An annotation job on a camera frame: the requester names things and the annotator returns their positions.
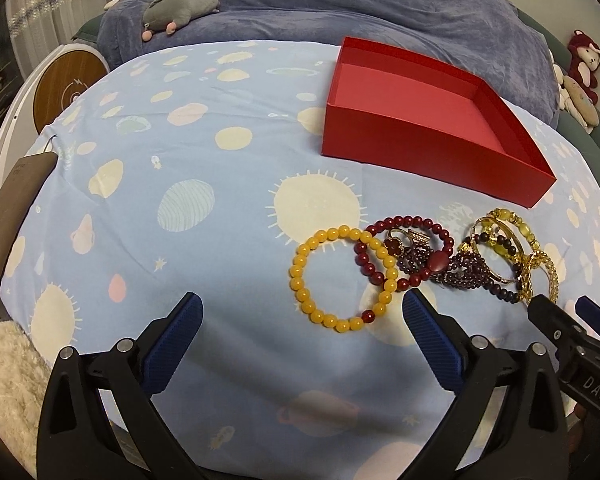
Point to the red cardboard tray box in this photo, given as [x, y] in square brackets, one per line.
[403, 110]

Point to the brown cardboard piece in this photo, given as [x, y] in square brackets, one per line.
[17, 194]

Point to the green bed frame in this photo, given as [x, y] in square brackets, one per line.
[588, 144]

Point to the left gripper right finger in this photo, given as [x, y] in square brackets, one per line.
[529, 437]

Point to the purple-blue plush blanket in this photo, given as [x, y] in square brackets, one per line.
[484, 37]

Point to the thin gold bangle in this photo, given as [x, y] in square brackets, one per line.
[490, 238]

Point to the cream fluffy rug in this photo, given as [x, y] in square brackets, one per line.
[24, 377]

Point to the grey mouse plush toy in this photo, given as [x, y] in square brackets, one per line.
[170, 15]

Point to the light blue planet bedsheet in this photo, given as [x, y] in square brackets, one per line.
[200, 169]

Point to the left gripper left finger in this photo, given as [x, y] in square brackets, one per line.
[75, 437]

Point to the red monkey plush toy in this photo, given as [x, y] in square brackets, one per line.
[585, 60]

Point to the white round wooden device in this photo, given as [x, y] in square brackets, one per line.
[53, 86]

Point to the white curtain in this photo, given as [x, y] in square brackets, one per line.
[37, 27]

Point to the beige plush toy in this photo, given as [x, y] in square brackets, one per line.
[575, 102]

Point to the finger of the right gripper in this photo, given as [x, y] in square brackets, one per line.
[553, 322]
[589, 311]

